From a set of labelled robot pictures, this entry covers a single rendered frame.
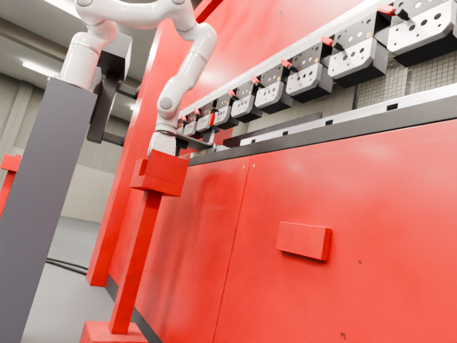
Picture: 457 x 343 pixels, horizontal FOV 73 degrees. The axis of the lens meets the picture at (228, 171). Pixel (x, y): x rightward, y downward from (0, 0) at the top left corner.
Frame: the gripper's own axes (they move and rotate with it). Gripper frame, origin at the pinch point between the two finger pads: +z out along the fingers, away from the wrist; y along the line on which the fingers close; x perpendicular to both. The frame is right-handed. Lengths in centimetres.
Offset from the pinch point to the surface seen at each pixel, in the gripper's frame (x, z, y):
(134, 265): -2.1, 37.2, 2.3
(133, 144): -122, -31, -14
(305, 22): 37, -62, -35
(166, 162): 4.9, -3.3, -0.9
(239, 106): -1, -38, -33
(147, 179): 4.9, 4.3, 5.1
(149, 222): -2.1, 20.2, -0.6
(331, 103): -247, -204, -358
